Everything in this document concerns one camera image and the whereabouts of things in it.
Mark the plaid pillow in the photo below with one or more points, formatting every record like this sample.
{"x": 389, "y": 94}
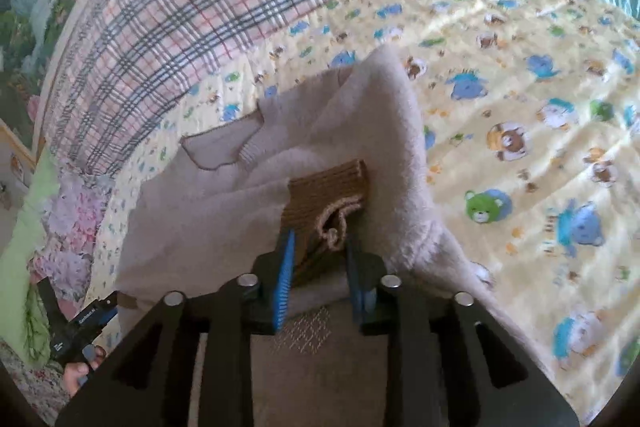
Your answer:
{"x": 200, "y": 7}

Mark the person's left hand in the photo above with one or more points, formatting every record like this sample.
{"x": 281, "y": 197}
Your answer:
{"x": 75, "y": 376}

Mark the taupe knit pants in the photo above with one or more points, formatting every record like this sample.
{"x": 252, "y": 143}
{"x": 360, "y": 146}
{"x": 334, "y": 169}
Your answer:
{"x": 350, "y": 132}

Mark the floral bed sheet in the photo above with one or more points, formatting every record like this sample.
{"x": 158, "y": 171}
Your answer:
{"x": 30, "y": 382}

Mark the light green quilt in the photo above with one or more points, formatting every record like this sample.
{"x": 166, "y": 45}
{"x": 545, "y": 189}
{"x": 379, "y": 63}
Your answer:
{"x": 20, "y": 257}

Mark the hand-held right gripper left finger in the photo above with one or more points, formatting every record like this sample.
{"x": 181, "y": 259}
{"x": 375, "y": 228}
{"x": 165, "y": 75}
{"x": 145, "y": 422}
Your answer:
{"x": 283, "y": 287}

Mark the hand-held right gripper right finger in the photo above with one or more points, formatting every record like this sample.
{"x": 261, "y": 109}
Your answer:
{"x": 358, "y": 294}

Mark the yellow bear-print blanket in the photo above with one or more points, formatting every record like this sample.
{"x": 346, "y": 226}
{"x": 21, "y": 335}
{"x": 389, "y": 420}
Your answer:
{"x": 525, "y": 107}

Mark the floral ruffled cloth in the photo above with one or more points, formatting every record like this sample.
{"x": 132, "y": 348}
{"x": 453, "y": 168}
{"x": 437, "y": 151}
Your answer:
{"x": 75, "y": 227}

